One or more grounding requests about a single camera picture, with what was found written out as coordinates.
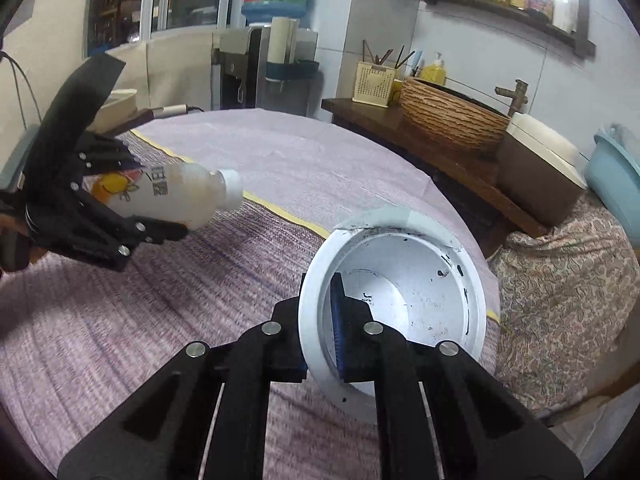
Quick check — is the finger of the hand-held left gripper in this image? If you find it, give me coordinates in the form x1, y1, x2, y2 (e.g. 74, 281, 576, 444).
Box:
26, 191, 189, 272
24, 54, 139, 207

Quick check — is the wooden sink counter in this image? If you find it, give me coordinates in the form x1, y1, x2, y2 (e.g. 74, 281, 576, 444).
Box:
321, 96, 549, 257

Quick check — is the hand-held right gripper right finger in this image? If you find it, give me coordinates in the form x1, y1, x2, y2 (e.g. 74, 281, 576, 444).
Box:
328, 275, 584, 480

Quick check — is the woven wicker basket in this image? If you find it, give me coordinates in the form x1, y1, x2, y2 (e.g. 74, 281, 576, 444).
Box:
399, 75, 512, 154

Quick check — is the floral patterned cloth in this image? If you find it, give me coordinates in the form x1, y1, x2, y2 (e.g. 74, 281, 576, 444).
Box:
491, 194, 640, 417

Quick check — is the cream chopstick holder basket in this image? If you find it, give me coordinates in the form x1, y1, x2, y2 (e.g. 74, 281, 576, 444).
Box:
352, 61, 397, 108

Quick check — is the sliding window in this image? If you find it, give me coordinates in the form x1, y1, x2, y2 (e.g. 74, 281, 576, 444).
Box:
86, 0, 242, 57

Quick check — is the dark green holder tray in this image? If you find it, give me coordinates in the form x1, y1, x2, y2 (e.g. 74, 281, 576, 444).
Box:
264, 59, 322, 84

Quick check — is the yellow soap dispenser bottle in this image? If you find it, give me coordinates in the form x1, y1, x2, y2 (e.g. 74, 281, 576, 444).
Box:
424, 51, 448, 87

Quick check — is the brown and white sink basin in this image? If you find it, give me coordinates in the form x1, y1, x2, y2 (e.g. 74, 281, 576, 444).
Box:
499, 111, 589, 227

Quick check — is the paper towel roll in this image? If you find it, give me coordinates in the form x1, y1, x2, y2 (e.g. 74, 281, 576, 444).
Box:
267, 16, 301, 64

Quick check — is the dark wooden wall shelf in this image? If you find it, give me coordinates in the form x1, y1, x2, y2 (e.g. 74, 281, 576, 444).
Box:
416, 0, 597, 59

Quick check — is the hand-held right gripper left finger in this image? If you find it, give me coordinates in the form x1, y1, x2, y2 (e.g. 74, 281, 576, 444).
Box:
56, 297, 308, 480

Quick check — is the light blue plastic basin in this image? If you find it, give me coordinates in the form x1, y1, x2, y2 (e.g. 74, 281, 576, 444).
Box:
583, 124, 640, 249

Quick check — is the white cloth cover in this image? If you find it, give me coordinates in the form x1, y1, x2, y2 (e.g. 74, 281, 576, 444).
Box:
547, 387, 638, 463

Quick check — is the orange label juice bottle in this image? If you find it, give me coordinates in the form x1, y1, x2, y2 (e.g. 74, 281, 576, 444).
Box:
92, 164, 244, 229

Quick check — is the bronze faucet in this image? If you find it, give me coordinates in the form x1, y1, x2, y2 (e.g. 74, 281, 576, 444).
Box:
494, 78, 530, 119

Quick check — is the grey water dispenser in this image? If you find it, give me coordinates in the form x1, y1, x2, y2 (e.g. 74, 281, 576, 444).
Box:
211, 27, 274, 112

